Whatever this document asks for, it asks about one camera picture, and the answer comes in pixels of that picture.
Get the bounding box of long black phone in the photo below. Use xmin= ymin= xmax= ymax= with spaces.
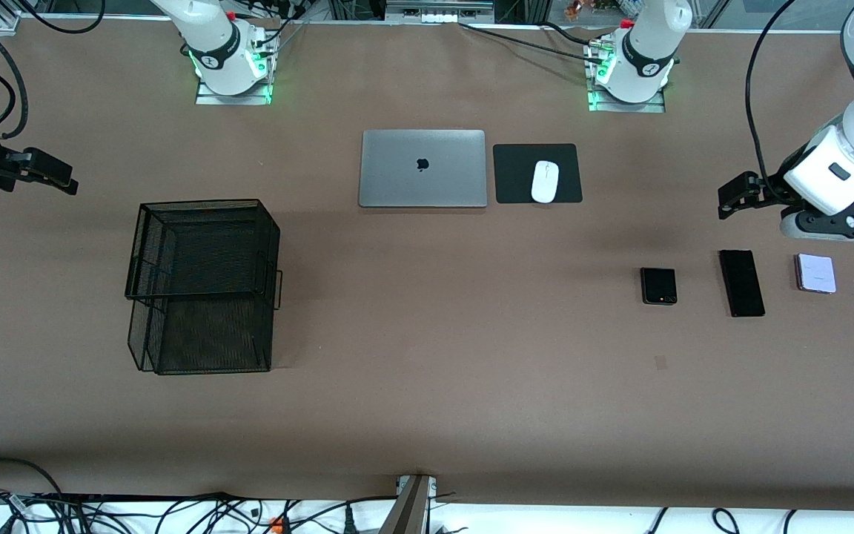
xmin=718 ymin=249 xmax=767 ymax=318

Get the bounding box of white lavender flip phone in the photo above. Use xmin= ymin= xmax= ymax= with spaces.
xmin=794 ymin=253 xmax=838 ymax=295

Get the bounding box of small black flip phone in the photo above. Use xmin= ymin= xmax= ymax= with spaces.
xmin=640 ymin=266 xmax=678 ymax=306

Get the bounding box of black two-tier mesh rack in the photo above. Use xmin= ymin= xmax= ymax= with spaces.
xmin=124 ymin=197 xmax=284 ymax=376

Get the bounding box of white computer mouse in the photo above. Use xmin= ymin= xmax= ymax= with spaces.
xmin=530 ymin=160 xmax=560 ymax=205

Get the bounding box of black mouse pad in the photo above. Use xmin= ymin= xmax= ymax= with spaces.
xmin=492 ymin=143 xmax=584 ymax=205

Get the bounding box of silver closed laptop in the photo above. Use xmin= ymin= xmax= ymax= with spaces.
xmin=358 ymin=129 xmax=489 ymax=209

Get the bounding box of grey power strip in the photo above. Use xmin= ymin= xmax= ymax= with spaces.
xmin=385 ymin=0 xmax=495 ymax=24

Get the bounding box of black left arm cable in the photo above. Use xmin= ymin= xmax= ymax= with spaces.
xmin=744 ymin=0 xmax=798 ymax=202

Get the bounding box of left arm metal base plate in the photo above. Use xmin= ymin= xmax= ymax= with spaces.
xmin=588 ymin=83 xmax=667 ymax=114

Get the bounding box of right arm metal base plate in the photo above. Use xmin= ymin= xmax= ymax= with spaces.
xmin=195 ymin=74 xmax=274 ymax=107

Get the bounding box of short black table cable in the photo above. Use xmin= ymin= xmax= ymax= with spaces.
xmin=541 ymin=21 xmax=598 ymax=48

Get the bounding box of long black table cable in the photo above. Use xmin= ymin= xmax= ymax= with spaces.
xmin=459 ymin=22 xmax=607 ymax=67

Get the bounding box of black base cable bundle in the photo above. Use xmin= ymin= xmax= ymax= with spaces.
xmin=238 ymin=0 xmax=311 ymax=50

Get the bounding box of thick black floor cable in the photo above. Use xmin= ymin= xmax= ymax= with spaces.
xmin=0 ymin=457 xmax=66 ymax=499

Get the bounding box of grey metal camera post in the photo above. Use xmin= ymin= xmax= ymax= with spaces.
xmin=378 ymin=474 xmax=438 ymax=534

